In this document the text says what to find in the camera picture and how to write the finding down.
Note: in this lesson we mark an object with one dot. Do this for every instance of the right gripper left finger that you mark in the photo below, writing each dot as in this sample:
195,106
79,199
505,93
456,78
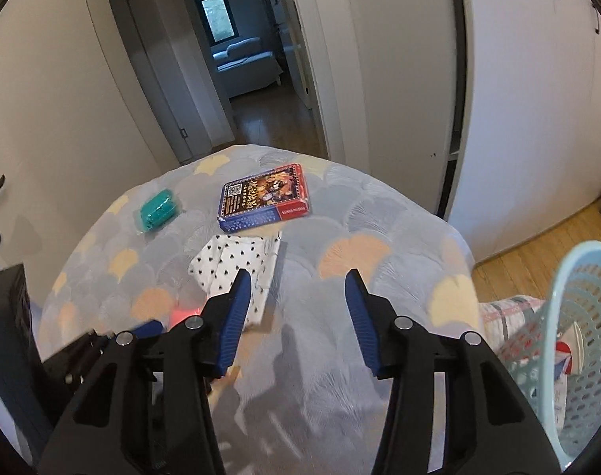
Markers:
142,407

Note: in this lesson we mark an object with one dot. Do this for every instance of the far room sofa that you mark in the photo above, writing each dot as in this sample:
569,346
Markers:
245,66

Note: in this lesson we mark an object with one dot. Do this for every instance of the white door black handle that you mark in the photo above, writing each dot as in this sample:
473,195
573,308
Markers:
76,131

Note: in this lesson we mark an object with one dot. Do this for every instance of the pink packet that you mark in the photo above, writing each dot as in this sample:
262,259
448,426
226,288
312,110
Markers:
179,314

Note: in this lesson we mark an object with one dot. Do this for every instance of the white wardrobe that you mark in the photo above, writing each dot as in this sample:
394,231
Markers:
532,153

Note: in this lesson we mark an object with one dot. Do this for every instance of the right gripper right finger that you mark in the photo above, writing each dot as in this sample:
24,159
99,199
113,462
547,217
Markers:
490,427

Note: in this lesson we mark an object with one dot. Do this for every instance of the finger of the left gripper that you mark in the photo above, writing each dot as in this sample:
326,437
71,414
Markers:
148,329
75,360

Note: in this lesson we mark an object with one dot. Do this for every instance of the teal packet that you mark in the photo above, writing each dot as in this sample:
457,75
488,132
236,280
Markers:
158,210

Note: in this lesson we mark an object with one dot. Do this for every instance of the playing card box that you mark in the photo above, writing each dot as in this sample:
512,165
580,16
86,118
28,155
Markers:
279,194

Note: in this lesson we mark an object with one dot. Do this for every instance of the white black-dotted wrapper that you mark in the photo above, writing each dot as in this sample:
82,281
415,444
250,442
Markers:
215,267

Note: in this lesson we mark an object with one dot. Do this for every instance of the light blue laundry basket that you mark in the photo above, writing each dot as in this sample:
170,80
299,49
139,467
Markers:
555,357

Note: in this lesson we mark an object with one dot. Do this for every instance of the far room window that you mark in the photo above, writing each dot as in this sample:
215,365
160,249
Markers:
218,20

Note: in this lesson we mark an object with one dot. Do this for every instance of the patterned fan-print tablecloth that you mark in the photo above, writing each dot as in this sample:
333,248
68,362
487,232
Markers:
299,398

